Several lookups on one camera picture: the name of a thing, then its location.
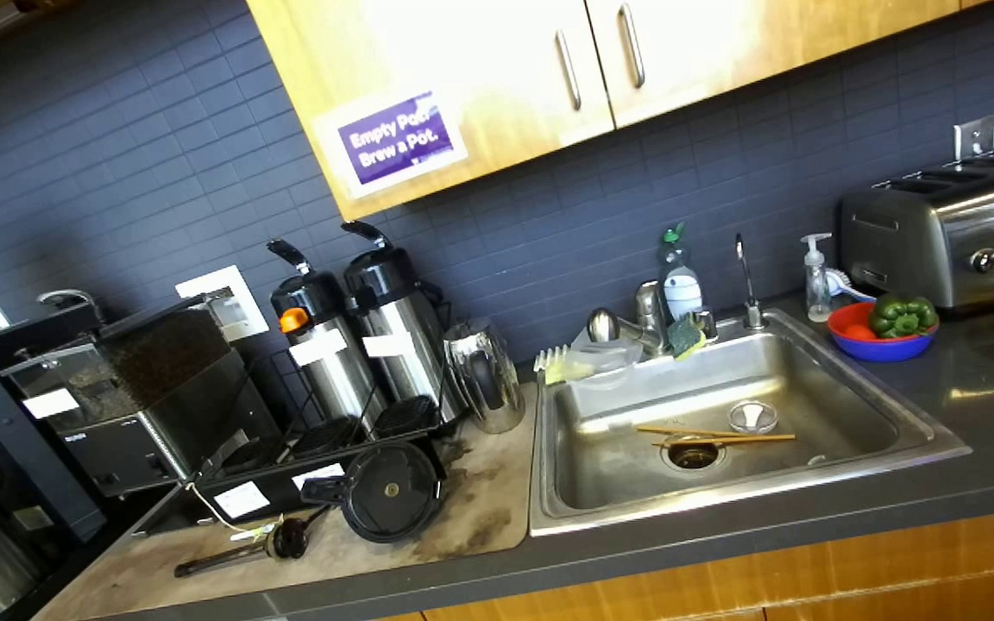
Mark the stained beige counter mat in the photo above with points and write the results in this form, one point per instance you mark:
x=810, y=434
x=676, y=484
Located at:
x=475, y=505

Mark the stainless steel toaster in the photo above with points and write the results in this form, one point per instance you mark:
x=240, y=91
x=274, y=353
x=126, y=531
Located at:
x=946, y=241

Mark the blue bowl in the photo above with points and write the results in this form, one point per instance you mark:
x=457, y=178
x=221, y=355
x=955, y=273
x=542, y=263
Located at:
x=883, y=346

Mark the red tomato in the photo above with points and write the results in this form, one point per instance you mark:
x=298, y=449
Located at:
x=857, y=332

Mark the clear hand soap dispenser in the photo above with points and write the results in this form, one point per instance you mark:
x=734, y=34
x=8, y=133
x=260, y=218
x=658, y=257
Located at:
x=819, y=287

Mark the chrome faucet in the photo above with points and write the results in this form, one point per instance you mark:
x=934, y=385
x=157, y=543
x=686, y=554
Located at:
x=747, y=287

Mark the metal sink strainer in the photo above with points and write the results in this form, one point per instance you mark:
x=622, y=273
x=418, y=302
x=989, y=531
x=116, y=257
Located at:
x=753, y=416

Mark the wooden chopstick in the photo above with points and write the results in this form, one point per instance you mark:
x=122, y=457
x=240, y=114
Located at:
x=717, y=431
x=726, y=440

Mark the stainless steel sink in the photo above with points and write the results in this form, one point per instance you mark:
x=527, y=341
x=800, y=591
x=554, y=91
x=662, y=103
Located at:
x=726, y=460

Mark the dark green scrub sponge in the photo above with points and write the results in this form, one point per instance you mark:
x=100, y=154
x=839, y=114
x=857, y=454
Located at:
x=689, y=336

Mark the wooden lower cabinet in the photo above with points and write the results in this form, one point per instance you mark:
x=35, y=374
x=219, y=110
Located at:
x=810, y=572

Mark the dish soap bottle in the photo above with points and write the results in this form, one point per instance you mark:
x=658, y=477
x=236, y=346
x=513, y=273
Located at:
x=683, y=287

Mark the small plain wooden cabinet door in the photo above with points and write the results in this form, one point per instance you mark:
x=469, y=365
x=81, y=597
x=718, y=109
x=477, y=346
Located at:
x=749, y=45

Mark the chrome round sink cap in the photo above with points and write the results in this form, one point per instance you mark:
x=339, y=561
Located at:
x=602, y=325

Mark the pale yellow sponge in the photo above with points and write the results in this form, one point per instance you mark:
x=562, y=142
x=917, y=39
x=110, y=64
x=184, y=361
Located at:
x=565, y=365

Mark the shiny metal pitcher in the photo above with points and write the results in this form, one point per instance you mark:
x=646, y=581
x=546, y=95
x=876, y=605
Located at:
x=483, y=377

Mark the wooden cabinet door with sign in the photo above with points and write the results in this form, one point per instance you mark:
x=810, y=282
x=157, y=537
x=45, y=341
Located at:
x=464, y=69

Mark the purple white sign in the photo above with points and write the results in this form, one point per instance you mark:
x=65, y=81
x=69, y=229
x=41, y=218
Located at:
x=396, y=140

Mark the round black lid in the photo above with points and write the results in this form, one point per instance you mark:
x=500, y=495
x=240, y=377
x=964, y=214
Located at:
x=396, y=491

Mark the steel airpot with orange tag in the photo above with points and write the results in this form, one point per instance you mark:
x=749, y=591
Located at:
x=330, y=355

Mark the black airpot rack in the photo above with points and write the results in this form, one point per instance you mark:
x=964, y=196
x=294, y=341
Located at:
x=290, y=468

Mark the black coffee scoop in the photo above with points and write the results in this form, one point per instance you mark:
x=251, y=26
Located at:
x=278, y=540

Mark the black box appliance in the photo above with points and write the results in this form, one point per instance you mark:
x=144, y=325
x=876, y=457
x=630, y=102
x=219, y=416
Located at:
x=190, y=374

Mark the black coffee machine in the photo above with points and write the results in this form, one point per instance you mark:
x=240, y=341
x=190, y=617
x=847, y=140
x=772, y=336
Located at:
x=51, y=449

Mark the silver wall outlet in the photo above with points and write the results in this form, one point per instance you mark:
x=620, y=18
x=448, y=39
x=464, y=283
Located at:
x=989, y=135

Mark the white wall outlet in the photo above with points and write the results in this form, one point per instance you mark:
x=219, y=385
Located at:
x=226, y=302

